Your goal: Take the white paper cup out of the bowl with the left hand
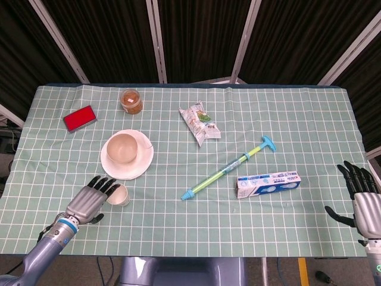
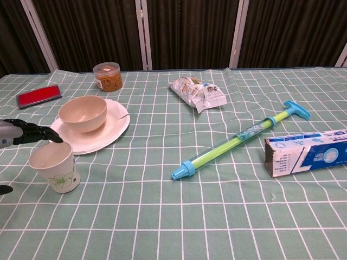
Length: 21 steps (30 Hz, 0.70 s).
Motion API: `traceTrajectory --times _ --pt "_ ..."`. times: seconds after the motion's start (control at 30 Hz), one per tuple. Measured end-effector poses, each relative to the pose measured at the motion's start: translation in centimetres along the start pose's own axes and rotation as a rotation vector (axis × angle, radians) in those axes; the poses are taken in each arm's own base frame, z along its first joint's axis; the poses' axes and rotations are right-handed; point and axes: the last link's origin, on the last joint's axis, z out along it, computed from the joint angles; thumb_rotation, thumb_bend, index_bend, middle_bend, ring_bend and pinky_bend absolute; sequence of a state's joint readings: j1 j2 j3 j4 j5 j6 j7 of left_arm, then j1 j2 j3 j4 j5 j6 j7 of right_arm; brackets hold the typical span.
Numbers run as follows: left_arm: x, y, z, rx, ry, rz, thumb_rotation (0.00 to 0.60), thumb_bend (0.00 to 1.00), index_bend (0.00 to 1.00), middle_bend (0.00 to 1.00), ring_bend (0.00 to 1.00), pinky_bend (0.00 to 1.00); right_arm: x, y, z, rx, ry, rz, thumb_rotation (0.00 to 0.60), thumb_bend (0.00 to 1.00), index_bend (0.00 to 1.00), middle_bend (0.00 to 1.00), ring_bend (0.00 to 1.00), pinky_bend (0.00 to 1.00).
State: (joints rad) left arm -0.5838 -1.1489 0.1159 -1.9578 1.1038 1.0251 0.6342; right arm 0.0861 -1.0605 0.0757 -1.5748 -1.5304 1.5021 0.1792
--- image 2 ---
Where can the clear jar of rubber bands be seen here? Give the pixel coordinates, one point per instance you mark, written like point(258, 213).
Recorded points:
point(108, 78)

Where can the black fabric partition panel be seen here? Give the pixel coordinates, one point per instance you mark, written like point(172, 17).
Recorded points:
point(292, 29)
point(189, 32)
point(13, 35)
point(92, 29)

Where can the blue and white toothpaste box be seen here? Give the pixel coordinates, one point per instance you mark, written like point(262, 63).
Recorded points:
point(298, 157)

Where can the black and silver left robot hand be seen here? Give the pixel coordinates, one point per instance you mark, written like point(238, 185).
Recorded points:
point(13, 134)

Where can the green and blue water squirter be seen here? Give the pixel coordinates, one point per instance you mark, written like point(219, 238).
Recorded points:
point(217, 153)

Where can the beige bowl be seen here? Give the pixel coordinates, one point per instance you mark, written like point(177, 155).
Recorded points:
point(86, 122)

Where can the red stamp pad case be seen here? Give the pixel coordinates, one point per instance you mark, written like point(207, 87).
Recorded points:
point(38, 96)

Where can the white paper plate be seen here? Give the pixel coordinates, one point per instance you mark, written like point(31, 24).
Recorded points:
point(114, 127)

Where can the green checked tablecloth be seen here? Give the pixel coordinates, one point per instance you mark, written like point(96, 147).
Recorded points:
point(173, 216)

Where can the white paper cup green flower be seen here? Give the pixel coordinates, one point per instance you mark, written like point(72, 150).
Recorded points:
point(59, 173)

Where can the crumpled white snack bag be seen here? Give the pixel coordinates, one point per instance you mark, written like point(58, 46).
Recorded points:
point(195, 93)

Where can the white partition post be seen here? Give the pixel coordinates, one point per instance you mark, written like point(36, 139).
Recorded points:
point(343, 57)
point(238, 35)
point(144, 35)
point(40, 35)

